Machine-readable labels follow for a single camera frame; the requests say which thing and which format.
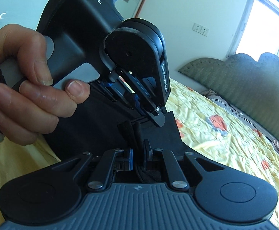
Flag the person's left hand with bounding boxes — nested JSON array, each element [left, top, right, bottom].
[[0, 24, 91, 135]]

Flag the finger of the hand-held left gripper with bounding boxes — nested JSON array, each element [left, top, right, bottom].
[[101, 77, 145, 113], [116, 67, 166, 128]]

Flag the grey patterned pillow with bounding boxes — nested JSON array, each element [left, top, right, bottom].
[[200, 89, 239, 111]]

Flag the yellow printed bed sheet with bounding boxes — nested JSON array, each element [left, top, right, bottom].
[[0, 79, 279, 230]]

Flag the black pants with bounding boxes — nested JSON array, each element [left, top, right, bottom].
[[44, 84, 183, 188]]

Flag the window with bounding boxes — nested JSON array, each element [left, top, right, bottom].
[[226, 0, 279, 66]]

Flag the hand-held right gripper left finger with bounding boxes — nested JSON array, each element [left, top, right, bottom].
[[55, 148, 134, 190]]

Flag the green padded headboard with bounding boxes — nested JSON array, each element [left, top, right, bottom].
[[178, 53, 279, 147]]

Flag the white glossy wardrobe door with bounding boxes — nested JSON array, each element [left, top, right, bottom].
[[0, 0, 66, 40]]

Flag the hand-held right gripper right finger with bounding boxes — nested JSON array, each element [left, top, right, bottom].
[[143, 140, 218, 189]]

